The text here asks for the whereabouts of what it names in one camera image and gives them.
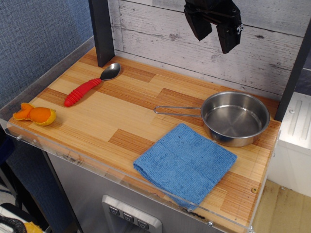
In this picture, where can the spoon with red handle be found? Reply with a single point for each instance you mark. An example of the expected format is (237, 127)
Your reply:
(108, 74)

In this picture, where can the dark right vertical post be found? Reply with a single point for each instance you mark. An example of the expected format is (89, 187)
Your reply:
(295, 74)

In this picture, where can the orange plush fish toy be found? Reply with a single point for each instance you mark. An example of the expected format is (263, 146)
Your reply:
(39, 115)

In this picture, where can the yellow and black bag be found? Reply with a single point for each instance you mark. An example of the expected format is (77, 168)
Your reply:
(17, 226)

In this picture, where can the clear acrylic table guard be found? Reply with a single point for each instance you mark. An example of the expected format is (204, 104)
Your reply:
(86, 179)

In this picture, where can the silver button control panel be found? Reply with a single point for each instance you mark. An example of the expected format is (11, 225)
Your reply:
(121, 217)

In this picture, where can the dark vertical post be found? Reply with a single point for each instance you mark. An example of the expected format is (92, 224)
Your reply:
(295, 74)
(102, 31)

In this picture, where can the steel pan with wire handle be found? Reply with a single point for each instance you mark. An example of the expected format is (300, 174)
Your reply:
(231, 118)

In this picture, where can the white ribbed appliance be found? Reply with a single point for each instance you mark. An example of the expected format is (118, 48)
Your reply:
(290, 165)

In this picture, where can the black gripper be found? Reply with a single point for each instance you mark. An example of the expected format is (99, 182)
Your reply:
(224, 13)

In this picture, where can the dark left vertical post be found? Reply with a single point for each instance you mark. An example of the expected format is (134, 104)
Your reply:
(102, 31)

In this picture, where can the blue towel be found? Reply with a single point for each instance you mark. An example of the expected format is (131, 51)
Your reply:
(185, 164)

